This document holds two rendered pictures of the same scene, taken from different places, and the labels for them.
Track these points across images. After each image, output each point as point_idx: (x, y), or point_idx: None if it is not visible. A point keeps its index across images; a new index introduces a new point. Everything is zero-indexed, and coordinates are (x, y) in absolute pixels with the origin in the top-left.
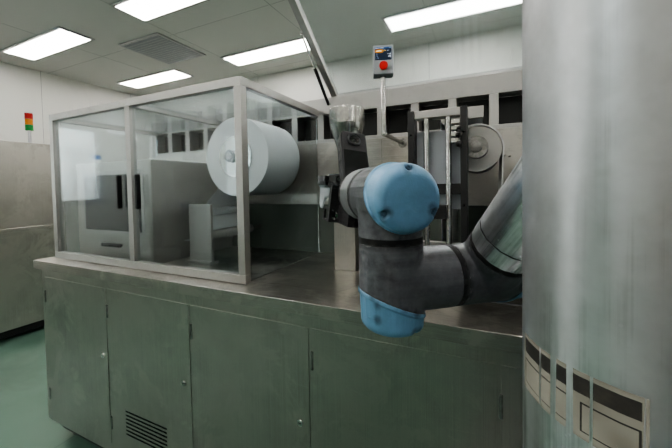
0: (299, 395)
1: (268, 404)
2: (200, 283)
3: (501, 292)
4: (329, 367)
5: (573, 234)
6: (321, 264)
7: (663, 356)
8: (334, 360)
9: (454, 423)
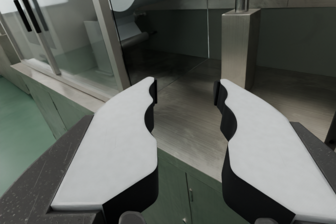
0: (182, 208)
1: (160, 200)
2: (94, 106)
3: None
4: (207, 207)
5: None
6: (208, 79)
7: None
8: (212, 206)
9: None
